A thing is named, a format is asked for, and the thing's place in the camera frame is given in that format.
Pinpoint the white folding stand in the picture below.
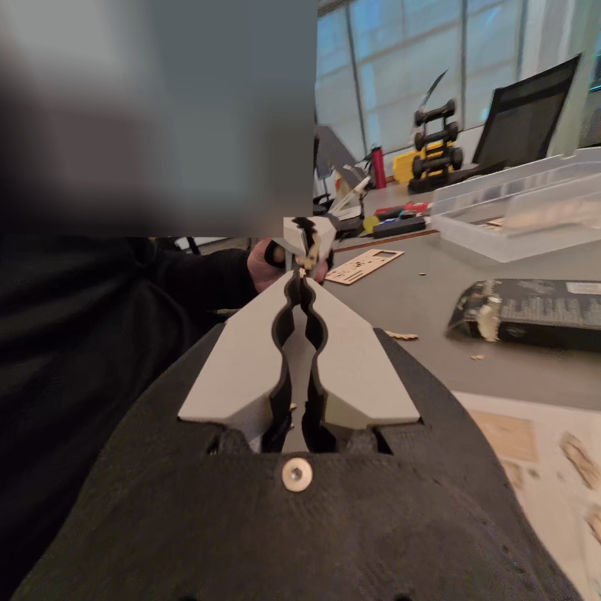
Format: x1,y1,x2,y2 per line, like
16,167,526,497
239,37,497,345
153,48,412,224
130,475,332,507
329,164,372,221

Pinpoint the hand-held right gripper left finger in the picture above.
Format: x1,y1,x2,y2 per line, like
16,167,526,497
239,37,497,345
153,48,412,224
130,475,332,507
177,270,301,454

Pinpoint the black power bank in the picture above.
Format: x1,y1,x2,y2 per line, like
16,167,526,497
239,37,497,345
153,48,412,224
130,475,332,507
372,217,427,238

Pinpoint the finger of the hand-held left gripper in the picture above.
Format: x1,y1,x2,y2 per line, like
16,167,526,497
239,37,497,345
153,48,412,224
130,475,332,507
310,216,339,270
271,217,311,273

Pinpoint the white instruction booklet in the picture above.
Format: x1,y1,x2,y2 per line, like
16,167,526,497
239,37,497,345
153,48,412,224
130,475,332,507
453,392,601,601

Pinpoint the small black dumbbell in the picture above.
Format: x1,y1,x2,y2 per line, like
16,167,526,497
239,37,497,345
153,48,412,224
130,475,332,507
413,100,457,125

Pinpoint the medium black dumbbell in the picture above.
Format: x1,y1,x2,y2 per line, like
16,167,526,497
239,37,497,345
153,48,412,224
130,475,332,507
413,123,461,148

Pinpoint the black dumbbell rack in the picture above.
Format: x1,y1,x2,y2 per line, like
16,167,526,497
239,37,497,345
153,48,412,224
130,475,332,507
408,99,465,194

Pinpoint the large black dumbbell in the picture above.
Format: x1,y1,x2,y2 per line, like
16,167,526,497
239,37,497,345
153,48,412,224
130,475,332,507
412,148,465,177

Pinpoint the person's black sweater torso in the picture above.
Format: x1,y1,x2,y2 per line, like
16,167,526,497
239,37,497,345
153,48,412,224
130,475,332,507
0,235,235,601

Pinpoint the person's left forearm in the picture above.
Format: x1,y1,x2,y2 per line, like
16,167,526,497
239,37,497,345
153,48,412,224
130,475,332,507
141,237,256,313

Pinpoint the black mesh panel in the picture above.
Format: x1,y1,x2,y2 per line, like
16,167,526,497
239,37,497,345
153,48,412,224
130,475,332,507
471,54,583,172

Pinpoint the light wooden lever part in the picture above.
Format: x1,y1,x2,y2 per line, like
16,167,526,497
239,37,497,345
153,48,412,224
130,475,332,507
300,234,325,270

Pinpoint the yellow plastic bin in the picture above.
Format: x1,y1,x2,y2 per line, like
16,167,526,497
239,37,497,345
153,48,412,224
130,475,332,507
392,143,451,184

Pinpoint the person's left hand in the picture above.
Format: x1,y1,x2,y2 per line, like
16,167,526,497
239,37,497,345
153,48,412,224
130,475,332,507
246,239,288,295

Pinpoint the clear plastic container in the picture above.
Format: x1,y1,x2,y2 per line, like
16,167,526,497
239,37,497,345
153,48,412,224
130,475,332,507
431,146,601,263

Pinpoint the red flat tool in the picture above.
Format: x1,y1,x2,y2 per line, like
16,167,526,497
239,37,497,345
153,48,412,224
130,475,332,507
376,202,430,219

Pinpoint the black cardboard box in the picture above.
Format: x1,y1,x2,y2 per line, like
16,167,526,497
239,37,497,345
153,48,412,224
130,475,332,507
446,278,601,353

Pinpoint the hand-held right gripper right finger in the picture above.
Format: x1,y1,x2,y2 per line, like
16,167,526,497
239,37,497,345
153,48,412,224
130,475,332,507
300,275,422,454

